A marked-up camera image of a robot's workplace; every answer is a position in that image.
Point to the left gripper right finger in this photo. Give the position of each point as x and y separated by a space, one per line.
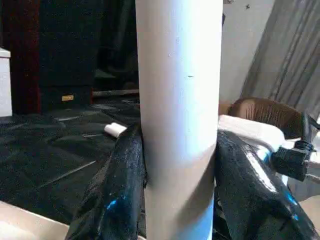
250 195

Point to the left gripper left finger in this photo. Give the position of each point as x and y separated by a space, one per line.
117 190

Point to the white plastic table leg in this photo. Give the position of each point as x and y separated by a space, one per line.
178 100
115 129

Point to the brown wicker chair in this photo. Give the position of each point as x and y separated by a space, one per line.
270 112

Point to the small yellow label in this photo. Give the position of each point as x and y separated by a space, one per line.
67 97

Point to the tall black cabinet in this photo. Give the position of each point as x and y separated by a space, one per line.
65 50

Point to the grey curtain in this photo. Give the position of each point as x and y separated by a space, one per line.
287 50

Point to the white cabinet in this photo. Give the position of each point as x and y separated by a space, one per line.
5 82

